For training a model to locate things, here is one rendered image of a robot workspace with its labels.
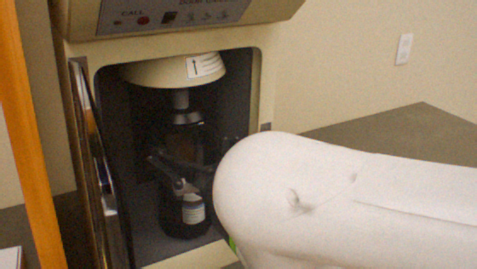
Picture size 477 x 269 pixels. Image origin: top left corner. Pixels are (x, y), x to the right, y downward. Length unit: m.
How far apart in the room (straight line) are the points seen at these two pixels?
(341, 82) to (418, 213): 1.18
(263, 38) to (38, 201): 0.39
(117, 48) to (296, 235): 0.35
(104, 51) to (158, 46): 0.07
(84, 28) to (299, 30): 0.86
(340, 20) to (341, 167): 1.07
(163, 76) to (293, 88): 0.74
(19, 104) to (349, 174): 0.32
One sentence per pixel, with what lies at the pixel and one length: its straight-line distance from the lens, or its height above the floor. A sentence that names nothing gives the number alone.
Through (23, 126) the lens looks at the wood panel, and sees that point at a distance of 0.47.
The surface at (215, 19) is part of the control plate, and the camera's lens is 0.55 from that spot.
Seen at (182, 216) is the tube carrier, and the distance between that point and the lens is 0.75.
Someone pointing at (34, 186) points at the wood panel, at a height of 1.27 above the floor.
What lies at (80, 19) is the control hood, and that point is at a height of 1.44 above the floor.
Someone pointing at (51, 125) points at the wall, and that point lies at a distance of 1.05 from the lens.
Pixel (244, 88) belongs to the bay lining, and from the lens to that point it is 0.71.
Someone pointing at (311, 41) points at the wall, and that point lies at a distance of 1.30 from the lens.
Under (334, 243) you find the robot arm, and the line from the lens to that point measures 0.31.
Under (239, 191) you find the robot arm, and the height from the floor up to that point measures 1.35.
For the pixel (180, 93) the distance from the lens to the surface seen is 0.68.
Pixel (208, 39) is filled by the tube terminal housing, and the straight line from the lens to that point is 0.60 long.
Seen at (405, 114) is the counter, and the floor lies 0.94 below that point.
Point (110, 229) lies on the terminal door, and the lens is 0.26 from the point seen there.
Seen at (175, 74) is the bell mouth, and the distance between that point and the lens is 0.62.
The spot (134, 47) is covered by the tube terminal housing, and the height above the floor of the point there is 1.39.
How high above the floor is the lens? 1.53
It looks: 27 degrees down
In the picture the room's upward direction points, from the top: 2 degrees clockwise
